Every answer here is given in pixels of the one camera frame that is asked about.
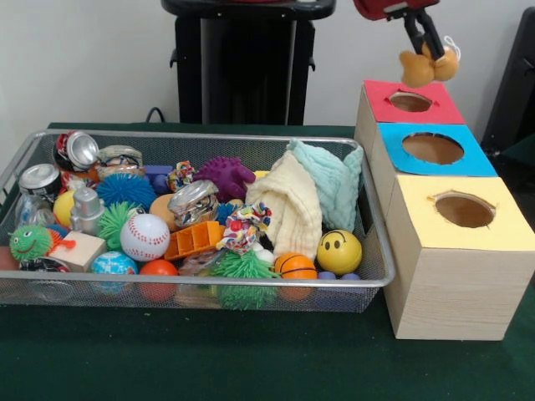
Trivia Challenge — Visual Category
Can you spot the cream cloth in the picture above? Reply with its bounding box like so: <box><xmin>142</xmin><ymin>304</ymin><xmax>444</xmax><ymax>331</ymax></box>
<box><xmin>246</xmin><ymin>150</ymin><xmax>325</xmax><ymax>260</ymax></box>

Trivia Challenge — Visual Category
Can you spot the dark green table cloth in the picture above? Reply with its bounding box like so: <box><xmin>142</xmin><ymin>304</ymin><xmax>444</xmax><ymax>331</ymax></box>
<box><xmin>0</xmin><ymin>121</ymin><xmax>535</xmax><ymax>401</ymax></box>
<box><xmin>480</xmin><ymin>132</ymin><xmax>535</xmax><ymax>197</ymax></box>

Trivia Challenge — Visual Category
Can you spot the light blue cloth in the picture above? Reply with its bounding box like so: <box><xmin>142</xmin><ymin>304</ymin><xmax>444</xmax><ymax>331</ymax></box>
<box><xmin>284</xmin><ymin>139</ymin><xmax>364</xmax><ymax>233</ymax></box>

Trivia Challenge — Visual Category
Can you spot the yellow smiley ball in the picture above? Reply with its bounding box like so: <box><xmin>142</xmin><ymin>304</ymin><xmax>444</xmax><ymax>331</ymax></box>
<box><xmin>316</xmin><ymin>229</ymin><xmax>363</xmax><ymax>276</ymax></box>

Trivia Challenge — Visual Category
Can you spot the wooden box with three holes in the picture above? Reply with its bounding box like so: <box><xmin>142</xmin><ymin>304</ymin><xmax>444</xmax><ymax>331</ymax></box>
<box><xmin>354</xmin><ymin>79</ymin><xmax>535</xmax><ymax>342</ymax></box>

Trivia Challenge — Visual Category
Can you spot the crushed silver can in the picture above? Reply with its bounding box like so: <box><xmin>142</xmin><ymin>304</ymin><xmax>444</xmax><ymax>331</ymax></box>
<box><xmin>167</xmin><ymin>180</ymin><xmax>221</xmax><ymax>229</ymax></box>

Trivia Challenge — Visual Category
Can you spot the white baseball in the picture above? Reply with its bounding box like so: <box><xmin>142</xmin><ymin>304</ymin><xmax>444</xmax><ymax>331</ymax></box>
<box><xmin>120</xmin><ymin>213</ymin><xmax>171</xmax><ymax>263</ymax></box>

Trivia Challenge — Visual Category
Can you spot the purple spiky toy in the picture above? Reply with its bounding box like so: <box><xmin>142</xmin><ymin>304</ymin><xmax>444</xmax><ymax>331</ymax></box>
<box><xmin>193</xmin><ymin>156</ymin><xmax>257</xmax><ymax>204</ymax></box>

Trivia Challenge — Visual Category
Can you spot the small orange basketball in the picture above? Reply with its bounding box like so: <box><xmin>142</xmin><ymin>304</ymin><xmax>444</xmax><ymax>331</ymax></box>
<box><xmin>273</xmin><ymin>252</ymin><xmax>318</xmax><ymax>280</ymax></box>

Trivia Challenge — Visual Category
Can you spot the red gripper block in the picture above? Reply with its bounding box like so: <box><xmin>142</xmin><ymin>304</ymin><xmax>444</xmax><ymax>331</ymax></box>
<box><xmin>353</xmin><ymin>0</ymin><xmax>446</xmax><ymax>60</ymax></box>

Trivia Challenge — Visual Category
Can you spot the black upright panel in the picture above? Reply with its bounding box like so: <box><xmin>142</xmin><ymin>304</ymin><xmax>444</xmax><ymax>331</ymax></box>
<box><xmin>480</xmin><ymin>6</ymin><xmax>535</xmax><ymax>145</ymax></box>

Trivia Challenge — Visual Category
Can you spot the blue globe ball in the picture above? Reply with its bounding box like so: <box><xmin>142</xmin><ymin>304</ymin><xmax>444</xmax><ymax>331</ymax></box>
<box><xmin>90</xmin><ymin>251</ymin><xmax>140</xmax><ymax>277</ymax></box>

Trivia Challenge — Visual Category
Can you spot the shallow clear mesh bin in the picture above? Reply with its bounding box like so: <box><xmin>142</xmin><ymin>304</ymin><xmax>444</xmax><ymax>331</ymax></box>
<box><xmin>0</xmin><ymin>129</ymin><xmax>396</xmax><ymax>314</ymax></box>

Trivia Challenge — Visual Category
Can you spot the blue spiky ball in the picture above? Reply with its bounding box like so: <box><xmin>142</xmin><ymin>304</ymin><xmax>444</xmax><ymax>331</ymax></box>
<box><xmin>96</xmin><ymin>173</ymin><xmax>158</xmax><ymax>210</ymax></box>

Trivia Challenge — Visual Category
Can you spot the brown teddy bear plush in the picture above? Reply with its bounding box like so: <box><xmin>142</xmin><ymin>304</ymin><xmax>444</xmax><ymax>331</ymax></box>
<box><xmin>398</xmin><ymin>35</ymin><xmax>461</xmax><ymax>89</ymax></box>

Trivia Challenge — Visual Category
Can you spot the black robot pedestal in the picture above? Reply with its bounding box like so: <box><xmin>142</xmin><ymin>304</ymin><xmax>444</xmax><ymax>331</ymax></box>
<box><xmin>160</xmin><ymin>0</ymin><xmax>338</xmax><ymax>125</ymax></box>

